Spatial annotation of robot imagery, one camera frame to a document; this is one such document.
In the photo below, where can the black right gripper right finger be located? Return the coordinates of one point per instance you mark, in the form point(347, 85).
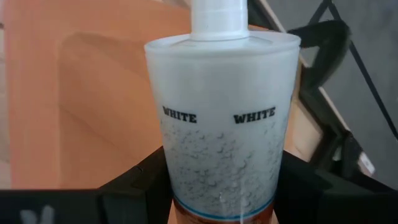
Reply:
point(326, 202)

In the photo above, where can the thin black frame strut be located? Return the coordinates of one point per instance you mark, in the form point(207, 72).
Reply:
point(370, 81)

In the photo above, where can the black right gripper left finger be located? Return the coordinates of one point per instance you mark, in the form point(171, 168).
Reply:
point(130, 202)

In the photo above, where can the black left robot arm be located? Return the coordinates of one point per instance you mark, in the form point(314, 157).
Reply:
point(329, 37)

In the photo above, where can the black table frame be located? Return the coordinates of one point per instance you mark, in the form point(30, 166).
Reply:
point(326, 124)

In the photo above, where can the white sealant cartridge orange label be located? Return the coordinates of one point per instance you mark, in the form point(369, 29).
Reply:
point(220, 93)

